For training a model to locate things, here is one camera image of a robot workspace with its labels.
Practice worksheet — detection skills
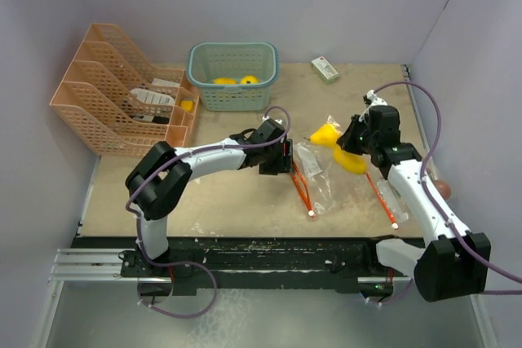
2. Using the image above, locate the yellow fake fruit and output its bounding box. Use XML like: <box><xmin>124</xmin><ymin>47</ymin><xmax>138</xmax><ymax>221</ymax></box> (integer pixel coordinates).
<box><xmin>333</xmin><ymin>146</ymin><xmax>367</xmax><ymax>175</ymax></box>

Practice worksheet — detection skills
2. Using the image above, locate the orange mesh file organizer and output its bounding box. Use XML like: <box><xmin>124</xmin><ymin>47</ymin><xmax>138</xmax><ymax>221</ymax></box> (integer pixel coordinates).
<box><xmin>50</xmin><ymin>23</ymin><xmax>199</xmax><ymax>157</ymax></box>

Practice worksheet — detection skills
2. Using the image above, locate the brown fake potato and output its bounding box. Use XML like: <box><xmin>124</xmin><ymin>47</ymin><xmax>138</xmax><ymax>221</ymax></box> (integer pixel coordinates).
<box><xmin>434</xmin><ymin>179</ymin><xmax>452</xmax><ymax>200</ymax></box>

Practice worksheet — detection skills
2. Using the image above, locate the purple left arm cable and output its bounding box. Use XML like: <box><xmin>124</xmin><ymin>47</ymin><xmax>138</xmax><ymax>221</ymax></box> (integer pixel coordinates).
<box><xmin>125</xmin><ymin>105</ymin><xmax>291</xmax><ymax>263</ymax></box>

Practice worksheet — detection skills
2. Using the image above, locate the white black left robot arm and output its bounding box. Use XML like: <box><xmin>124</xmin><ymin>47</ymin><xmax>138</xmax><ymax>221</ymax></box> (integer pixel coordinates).
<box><xmin>125</xmin><ymin>117</ymin><xmax>294</xmax><ymax>276</ymax></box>

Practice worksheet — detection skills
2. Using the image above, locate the small white green box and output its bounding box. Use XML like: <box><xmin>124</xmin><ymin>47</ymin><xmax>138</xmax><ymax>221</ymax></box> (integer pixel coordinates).
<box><xmin>311</xmin><ymin>56</ymin><xmax>339</xmax><ymax>84</ymax></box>

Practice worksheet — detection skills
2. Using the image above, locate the yellow fake bell pepper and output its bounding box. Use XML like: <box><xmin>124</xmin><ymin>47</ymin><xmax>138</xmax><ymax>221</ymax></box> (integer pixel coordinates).
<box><xmin>213</xmin><ymin>77</ymin><xmax>237</xmax><ymax>85</ymax></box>

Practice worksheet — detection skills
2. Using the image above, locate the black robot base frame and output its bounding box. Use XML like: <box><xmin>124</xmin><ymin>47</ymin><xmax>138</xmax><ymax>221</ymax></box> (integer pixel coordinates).
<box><xmin>72</xmin><ymin>237</ymin><xmax>406</xmax><ymax>297</ymax></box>

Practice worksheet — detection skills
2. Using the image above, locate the small yellow item in organizer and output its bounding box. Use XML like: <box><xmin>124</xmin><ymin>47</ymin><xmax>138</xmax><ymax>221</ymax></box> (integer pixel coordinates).
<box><xmin>179</xmin><ymin>99</ymin><xmax>195</xmax><ymax>112</ymax></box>

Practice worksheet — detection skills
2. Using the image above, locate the yellow fake lemon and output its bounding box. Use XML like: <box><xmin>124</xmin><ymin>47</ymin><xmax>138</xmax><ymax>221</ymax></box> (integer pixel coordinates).
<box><xmin>240</xmin><ymin>75</ymin><xmax>259</xmax><ymax>85</ymax></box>

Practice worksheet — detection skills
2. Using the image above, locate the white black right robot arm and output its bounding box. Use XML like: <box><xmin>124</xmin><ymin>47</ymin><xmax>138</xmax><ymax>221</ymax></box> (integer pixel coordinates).
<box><xmin>337</xmin><ymin>104</ymin><xmax>491</xmax><ymax>302</ymax></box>

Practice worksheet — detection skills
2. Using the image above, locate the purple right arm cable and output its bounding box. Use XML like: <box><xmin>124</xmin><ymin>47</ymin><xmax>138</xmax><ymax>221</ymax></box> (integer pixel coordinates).
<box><xmin>370</xmin><ymin>81</ymin><xmax>522</xmax><ymax>296</ymax></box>

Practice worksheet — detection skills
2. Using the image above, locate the yellow fake pear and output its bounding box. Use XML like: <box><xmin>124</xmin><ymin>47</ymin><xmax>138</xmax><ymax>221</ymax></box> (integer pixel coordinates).
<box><xmin>309</xmin><ymin>123</ymin><xmax>341</xmax><ymax>148</ymax></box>

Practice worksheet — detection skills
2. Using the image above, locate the aluminium rail frame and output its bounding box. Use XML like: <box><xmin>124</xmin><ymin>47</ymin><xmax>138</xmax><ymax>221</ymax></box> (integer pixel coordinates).
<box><xmin>30</xmin><ymin>248</ymin><xmax>123</xmax><ymax>348</ymax></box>

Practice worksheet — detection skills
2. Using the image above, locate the clear zip bag red seal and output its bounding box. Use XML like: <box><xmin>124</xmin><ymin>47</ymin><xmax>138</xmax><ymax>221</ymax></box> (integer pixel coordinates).
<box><xmin>291</xmin><ymin>138</ymin><xmax>335</xmax><ymax>221</ymax></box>

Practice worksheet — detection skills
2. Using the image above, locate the light blue plastic basket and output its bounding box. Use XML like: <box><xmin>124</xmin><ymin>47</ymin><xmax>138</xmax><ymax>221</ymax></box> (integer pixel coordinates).
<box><xmin>186</xmin><ymin>42</ymin><xmax>280</xmax><ymax>112</ymax></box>

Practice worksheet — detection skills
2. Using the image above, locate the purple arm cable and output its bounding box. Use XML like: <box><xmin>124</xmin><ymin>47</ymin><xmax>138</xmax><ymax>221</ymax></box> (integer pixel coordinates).
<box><xmin>125</xmin><ymin>105</ymin><xmax>291</xmax><ymax>263</ymax></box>
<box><xmin>370</xmin><ymin>81</ymin><xmax>522</xmax><ymax>296</ymax></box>

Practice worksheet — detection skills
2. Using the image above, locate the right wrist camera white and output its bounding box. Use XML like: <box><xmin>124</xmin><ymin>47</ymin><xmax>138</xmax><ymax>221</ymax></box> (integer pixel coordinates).
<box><xmin>363</xmin><ymin>90</ymin><xmax>388</xmax><ymax>113</ymax></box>

